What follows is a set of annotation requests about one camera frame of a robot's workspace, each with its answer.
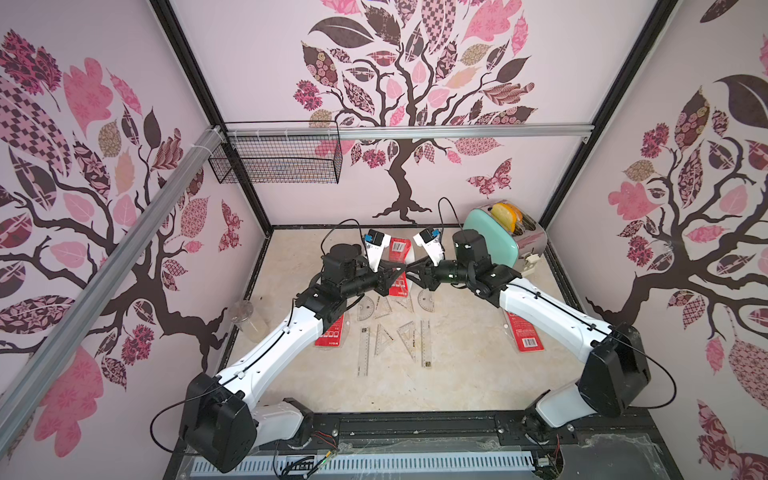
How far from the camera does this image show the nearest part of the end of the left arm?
1.84ft

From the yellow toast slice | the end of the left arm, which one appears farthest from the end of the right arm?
the yellow toast slice

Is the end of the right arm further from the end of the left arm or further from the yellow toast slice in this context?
the yellow toast slice
